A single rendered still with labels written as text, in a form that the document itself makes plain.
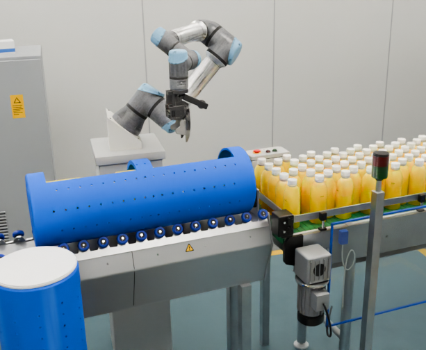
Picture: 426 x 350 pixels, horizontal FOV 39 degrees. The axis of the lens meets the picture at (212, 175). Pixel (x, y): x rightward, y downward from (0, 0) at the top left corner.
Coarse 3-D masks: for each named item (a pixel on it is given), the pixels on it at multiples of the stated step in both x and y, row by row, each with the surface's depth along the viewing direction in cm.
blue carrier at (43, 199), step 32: (224, 160) 240; (32, 192) 214; (64, 192) 217; (96, 192) 220; (128, 192) 224; (160, 192) 228; (192, 192) 232; (224, 192) 237; (32, 224) 225; (64, 224) 217; (96, 224) 223; (128, 224) 228; (160, 224) 235
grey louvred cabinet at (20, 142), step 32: (0, 64) 357; (32, 64) 361; (0, 96) 362; (32, 96) 367; (0, 128) 369; (32, 128) 374; (0, 160) 375; (32, 160) 380; (0, 192) 382; (0, 224) 388
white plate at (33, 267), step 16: (16, 256) 203; (32, 256) 203; (48, 256) 203; (64, 256) 203; (0, 272) 193; (16, 272) 193; (32, 272) 193; (48, 272) 192; (64, 272) 192; (16, 288) 185
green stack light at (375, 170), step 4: (372, 168) 232; (376, 168) 230; (380, 168) 230; (384, 168) 230; (372, 172) 232; (376, 172) 231; (380, 172) 230; (384, 172) 230; (372, 176) 233; (376, 176) 231; (380, 176) 231; (384, 176) 231
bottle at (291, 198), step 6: (288, 186) 248; (294, 186) 247; (288, 192) 246; (294, 192) 246; (288, 198) 247; (294, 198) 246; (300, 198) 250; (288, 204) 248; (294, 204) 247; (288, 210) 248; (294, 210) 248
